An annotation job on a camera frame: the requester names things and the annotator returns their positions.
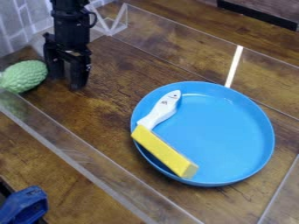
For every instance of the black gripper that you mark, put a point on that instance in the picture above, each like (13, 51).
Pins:
(69, 38)

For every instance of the green bumpy bitter gourd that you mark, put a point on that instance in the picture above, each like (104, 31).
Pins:
(23, 76)

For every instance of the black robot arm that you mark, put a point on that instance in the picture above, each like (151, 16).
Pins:
(69, 5)

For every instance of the blue round tray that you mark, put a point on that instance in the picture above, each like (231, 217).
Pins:
(220, 130)

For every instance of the grey checkered cloth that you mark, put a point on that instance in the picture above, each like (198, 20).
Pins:
(25, 18)

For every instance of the white toy fish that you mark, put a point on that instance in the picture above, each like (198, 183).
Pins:
(161, 111)

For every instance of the yellow rectangular block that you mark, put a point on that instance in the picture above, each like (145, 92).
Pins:
(178, 163)

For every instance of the clear acrylic enclosure wall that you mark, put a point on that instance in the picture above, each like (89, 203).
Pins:
(65, 140)

